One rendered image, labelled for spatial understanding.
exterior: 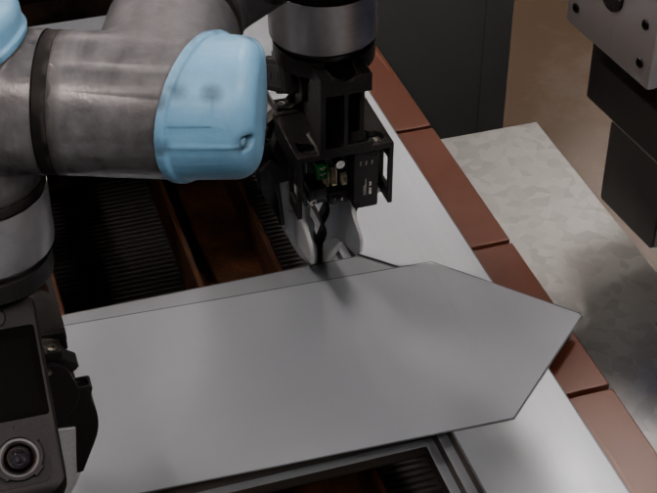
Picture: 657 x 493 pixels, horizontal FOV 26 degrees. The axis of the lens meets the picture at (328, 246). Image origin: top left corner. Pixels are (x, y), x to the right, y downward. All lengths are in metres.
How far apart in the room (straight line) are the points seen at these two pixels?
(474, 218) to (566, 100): 1.75
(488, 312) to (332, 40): 0.25
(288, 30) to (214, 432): 0.28
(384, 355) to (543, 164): 0.54
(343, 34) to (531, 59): 2.13
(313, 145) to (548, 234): 0.49
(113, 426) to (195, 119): 0.35
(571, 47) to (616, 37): 1.86
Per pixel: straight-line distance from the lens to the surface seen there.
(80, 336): 1.06
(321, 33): 0.95
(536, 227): 1.44
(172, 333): 1.06
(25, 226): 0.77
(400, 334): 1.05
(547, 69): 3.03
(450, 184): 1.23
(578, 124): 2.86
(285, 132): 1.00
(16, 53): 0.72
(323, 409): 0.99
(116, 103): 0.70
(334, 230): 1.10
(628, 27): 1.24
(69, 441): 0.88
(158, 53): 0.71
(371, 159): 1.00
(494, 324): 1.06
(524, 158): 1.53
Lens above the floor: 1.54
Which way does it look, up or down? 38 degrees down
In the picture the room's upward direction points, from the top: straight up
